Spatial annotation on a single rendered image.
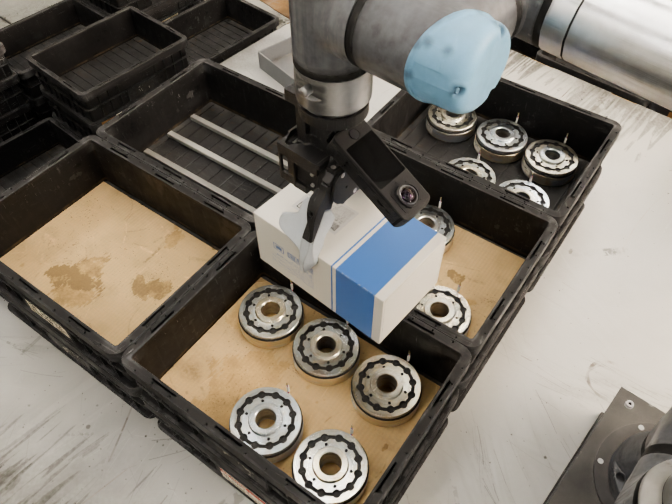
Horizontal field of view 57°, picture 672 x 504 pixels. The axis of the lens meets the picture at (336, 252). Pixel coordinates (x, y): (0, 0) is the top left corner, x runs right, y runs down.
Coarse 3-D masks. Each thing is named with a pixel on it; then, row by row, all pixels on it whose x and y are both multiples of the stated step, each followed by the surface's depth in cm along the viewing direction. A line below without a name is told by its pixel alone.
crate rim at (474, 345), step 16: (416, 160) 110; (448, 176) 108; (480, 192) 106; (496, 192) 105; (528, 208) 103; (544, 240) 98; (528, 256) 96; (528, 272) 94; (512, 288) 92; (496, 304) 91; (432, 320) 89; (496, 320) 89; (448, 336) 87; (464, 336) 87; (480, 336) 87
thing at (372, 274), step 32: (288, 192) 77; (256, 224) 76; (352, 224) 73; (384, 224) 73; (416, 224) 73; (288, 256) 75; (320, 256) 70; (352, 256) 70; (384, 256) 70; (416, 256) 70; (320, 288) 75; (352, 288) 69; (384, 288) 67; (416, 288) 73; (352, 320) 74; (384, 320) 70
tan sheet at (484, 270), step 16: (464, 240) 111; (480, 240) 111; (448, 256) 109; (464, 256) 109; (480, 256) 109; (496, 256) 109; (512, 256) 109; (448, 272) 107; (464, 272) 107; (480, 272) 107; (496, 272) 107; (512, 272) 107; (464, 288) 105; (480, 288) 105; (496, 288) 105; (480, 304) 103; (480, 320) 101
